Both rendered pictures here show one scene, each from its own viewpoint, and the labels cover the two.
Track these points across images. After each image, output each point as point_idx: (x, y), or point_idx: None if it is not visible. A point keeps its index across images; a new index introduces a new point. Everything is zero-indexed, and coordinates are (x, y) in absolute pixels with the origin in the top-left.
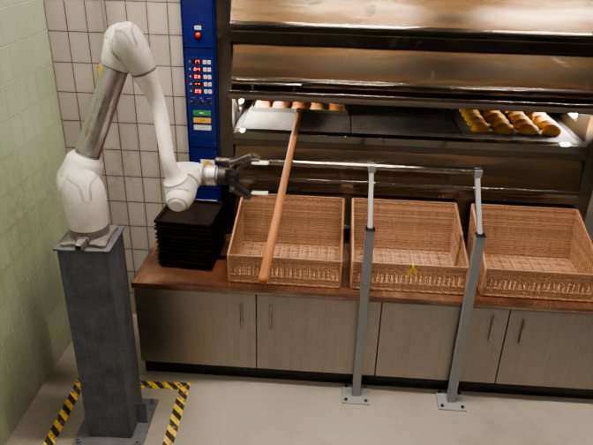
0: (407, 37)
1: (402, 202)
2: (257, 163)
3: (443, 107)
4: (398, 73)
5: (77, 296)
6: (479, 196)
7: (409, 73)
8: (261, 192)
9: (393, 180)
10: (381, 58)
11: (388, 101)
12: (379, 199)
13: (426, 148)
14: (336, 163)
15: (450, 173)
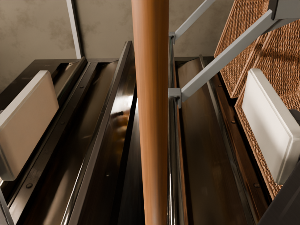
0: (35, 160)
1: (253, 143)
2: (10, 105)
3: (112, 102)
4: (76, 164)
5: None
6: (190, 15)
7: (79, 155)
8: (258, 97)
9: (225, 157)
10: (53, 186)
11: (95, 143)
12: (260, 167)
13: None
14: (168, 133)
15: (172, 46)
